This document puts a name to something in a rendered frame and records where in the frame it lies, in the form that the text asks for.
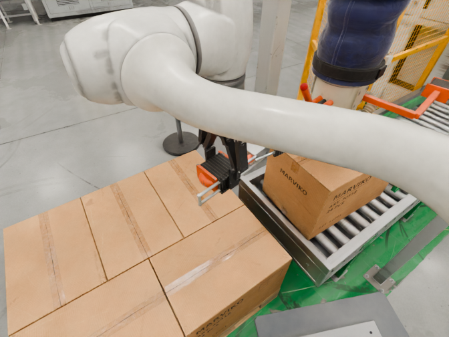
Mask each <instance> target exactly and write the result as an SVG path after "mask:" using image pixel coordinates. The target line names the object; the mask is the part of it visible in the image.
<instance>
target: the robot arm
mask: <svg viewBox="0 0 449 337"><path fill-rule="evenodd" d="M252 38H253V0H187V1H183V2H181V3H179V4H177V5H173V6H167V7H153V6H151V7H139V8H133V9H126V10H121V11H115V12H111V13H106V14H103V15H98V16H95V17H93V18H90V19H88V20H86V21H84V22H82V23H80V24H79V25H77V26H75V27H74V28H72V29H71V30H69V31H68V32H67V33H66V34H65V36H64V38H63V42H62V43H61V45H60V49H59V52H60V54H61V58H62V60H63V63H64V66H65V68H66V71H67V73H68V76H69V78H70V80H71V83H72V85H73V87H74V89H75V91H76V92H77V93H78V94H79V95H80V96H83V97H84V98H86V99H87V100H89V101H90V102H95V103H99V104H109V105H115V104H122V103H125V104H126V105H128V106H137V107H138V108H140V109H142V110H145V111H149V112H161V111H165V112H166V113H168V114H169V115H171V116H173V117H175V118H176V119H178V120H180V121H182V122H184V123H186V124H188V125H190V126H193V127H195V128H198V143H199V144H202V145H203V146H202V147H203V149H204V155H205V160H208V159H209V158H211V157H213V156H214V155H215V154H216V147H215V146H213V145H214V142H215V140H216V137H217V136H218V137H219V138H220V139H221V141H222V145H223V146H225V148H226V150H227V154H228V157H229V161H230V164H231V168H230V169H229V189H230V190H231V189H233V188H234V187H236V186H237V185H238V184H239V179H240V177H241V174H242V173H243V172H245V171H246V170H247V169H249V165H248V156H247V143H250V144H255V145H258V146H262V147H265V148H270V149H273V150H278V151H281V152H286V153H289V154H294V155H297V156H302V157H305V158H310V159H313V160H317V161H320V162H325V163H328V164H333V165H336V166H340V167H343V168H347V169H351V170H354V171H357V172H361V173H364V174H367V175H370V176H373V177H375V178H378V179H381V180H383V181H385V182H388V183H390V184H392V185H395V186H397V187H398V188H400V189H402V190H404V191H405V192H407V193H409V194H411V195H412V196H414V197H415V198H417V199H418V200H420V201H421V202H423V204H425V205H426V206H428V207H429V208H431V210H433V211H434V212H435V213H436V214H437V215H439V216H440V217H441V218H442V219H443V220H444V221H445V222H447V224H449V135H447V134H443V133H441V132H437V131H435V130H431V129H429V128H425V127H423V126H418V125H416V124H412V123H409V122H404V121H402V120H397V119H394V118H389V117H385V116H380V115H377V114H371V113H367V112H360V111H357V110H350V109H346V108H339V107H335V106H328V105H324V104H317V103H312V102H306V101H302V100H295V99H290V98H284V97H280V96H273V95H268V94H262V93H258V92H251V91H247V90H245V78H246V66H247V62H248V60H249V56H250V53H251V46H252ZM227 139H228V140H227Z"/></svg>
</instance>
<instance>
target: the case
mask: <svg viewBox="0 0 449 337"><path fill-rule="evenodd" d="M387 185H388V182H385V181H383V180H381V179H378V178H375V177H373V176H370V175H367V174H364V173H361V172H357V171H354V170H351V169H348V168H343V167H340V166H336V165H333V164H328V163H325V162H320V161H317V160H313V159H310V158H305V157H302V156H297V155H294V154H289V153H286V152H285V153H283V154H280V155H279V156H276V157H274V156H273V154H272V155H271V156H268V157H267V165H266V169H265V177H264V181H263V189H262V191H263V192H264V193H265V194H266V195H267V196H268V198H270V200H272V202H273V203H274V204H275V205H276V206H277V207H278V208H279V209H280V210H281V212H282V213H283V214H284V215H285V216H286V217H287V218H288V220H290V222H292V224H294V226H295V227H296V228H297V229H298V230H299V231H300V232H301V233H302V235H303V236H304V237H305V238H306V239H307V240H310V239H312V238H313V237H315V236H316V235H318V234H320V233H321V232H322V231H324V230H326V229H327V228H329V227H330V226H332V225H334V224H335V223H337V222H338V221H340V220H342V219H343V218H345V217H346V216H348V215H350V214H351V213H353V212H354V211H356V210H358V209H359V208H360V207H362V206H364V205H365V204H367V203H369V202H370V201H372V200H374V199H375V198H376V197H378V196H380V195H381V194H382V192H383V191H384V189H385V188H386V187H387Z"/></svg>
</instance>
